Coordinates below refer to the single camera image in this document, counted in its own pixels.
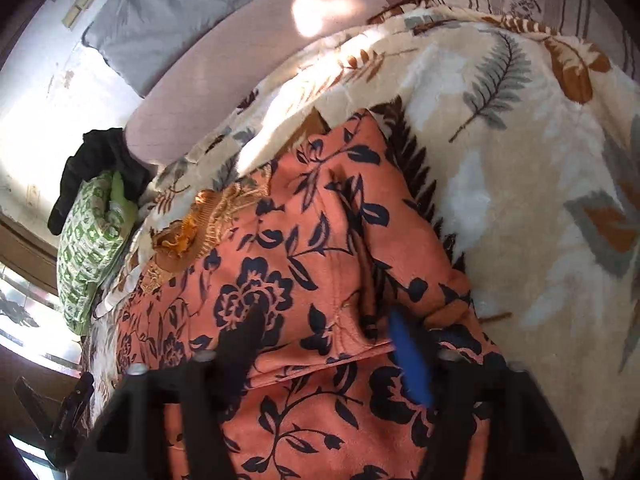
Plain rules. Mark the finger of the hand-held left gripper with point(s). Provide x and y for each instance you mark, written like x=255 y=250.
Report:
x=62 y=420

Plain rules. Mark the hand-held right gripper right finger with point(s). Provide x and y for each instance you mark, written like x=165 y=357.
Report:
x=410 y=355

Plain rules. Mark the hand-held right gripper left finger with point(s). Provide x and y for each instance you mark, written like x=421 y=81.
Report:
x=241 y=344

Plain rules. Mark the orange floral garment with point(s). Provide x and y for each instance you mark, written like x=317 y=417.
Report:
x=320 y=260

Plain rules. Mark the golden embroidered cloth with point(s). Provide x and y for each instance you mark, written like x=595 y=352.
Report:
x=200 y=225

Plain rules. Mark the brown framed window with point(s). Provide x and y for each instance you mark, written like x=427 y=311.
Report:
x=25 y=255

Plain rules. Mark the leaf print fleece blanket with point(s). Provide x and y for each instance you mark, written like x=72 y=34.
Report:
x=500 y=210

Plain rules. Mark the green patterned pillow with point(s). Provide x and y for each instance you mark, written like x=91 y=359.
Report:
x=85 y=245

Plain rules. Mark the black cloth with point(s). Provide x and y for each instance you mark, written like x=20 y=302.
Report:
x=100 y=155

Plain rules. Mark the grey pillow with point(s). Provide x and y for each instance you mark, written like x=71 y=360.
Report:
x=165 y=25

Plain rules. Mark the wall switch plate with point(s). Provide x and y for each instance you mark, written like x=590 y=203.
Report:
x=80 y=5

